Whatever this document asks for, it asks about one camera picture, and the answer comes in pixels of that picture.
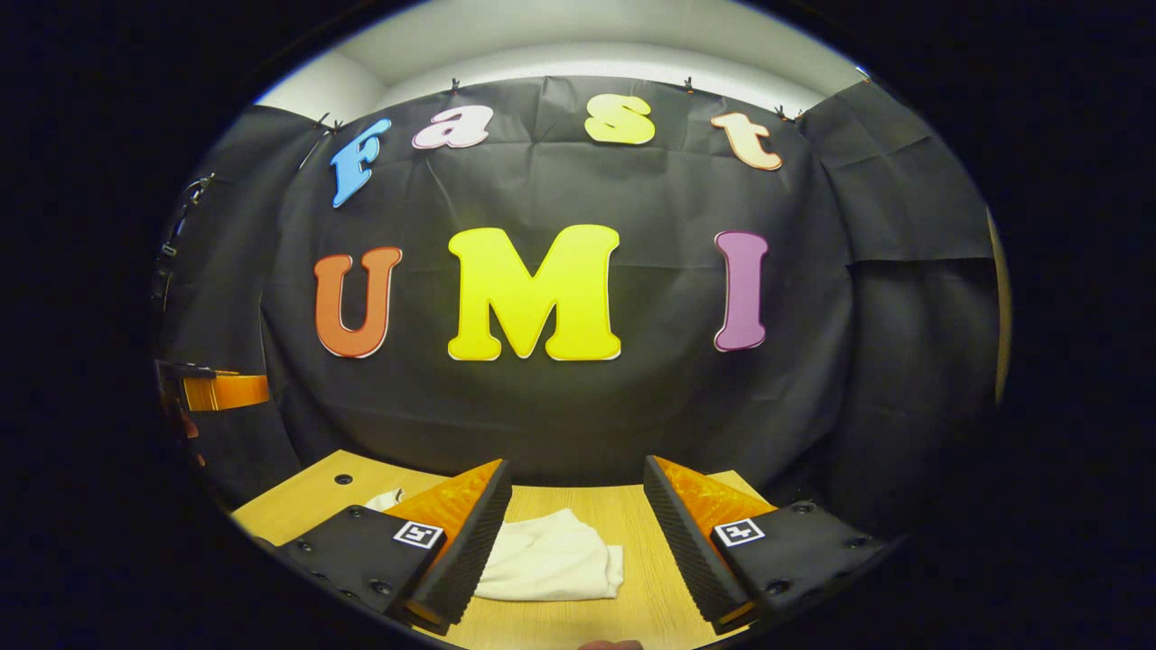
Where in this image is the cream white sweatshirt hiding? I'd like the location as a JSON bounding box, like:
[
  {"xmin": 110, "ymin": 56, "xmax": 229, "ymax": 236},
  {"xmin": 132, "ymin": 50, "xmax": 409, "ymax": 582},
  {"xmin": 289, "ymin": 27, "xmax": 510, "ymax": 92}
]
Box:
[{"xmin": 364, "ymin": 487, "xmax": 626, "ymax": 603}]

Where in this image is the black backdrop cloth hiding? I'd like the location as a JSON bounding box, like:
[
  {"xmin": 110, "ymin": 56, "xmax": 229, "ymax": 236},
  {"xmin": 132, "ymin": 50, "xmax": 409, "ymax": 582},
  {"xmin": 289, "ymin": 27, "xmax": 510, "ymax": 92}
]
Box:
[{"xmin": 154, "ymin": 74, "xmax": 1002, "ymax": 534}]

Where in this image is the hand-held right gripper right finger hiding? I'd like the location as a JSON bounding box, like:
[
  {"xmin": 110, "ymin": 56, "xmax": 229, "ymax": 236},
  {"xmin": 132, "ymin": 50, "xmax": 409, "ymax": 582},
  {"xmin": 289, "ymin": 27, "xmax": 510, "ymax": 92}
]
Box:
[{"xmin": 642, "ymin": 454, "xmax": 895, "ymax": 636}]

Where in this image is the black hanging strap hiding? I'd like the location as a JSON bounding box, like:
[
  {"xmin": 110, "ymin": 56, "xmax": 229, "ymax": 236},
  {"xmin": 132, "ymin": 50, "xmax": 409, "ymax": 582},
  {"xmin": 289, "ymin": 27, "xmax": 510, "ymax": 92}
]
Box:
[{"xmin": 152, "ymin": 173, "xmax": 216, "ymax": 312}]

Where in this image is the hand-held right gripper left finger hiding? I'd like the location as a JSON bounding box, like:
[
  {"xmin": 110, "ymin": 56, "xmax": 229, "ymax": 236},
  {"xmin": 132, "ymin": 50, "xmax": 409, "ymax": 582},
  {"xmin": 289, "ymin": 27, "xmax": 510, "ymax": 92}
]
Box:
[{"xmin": 271, "ymin": 458, "xmax": 514, "ymax": 637}]

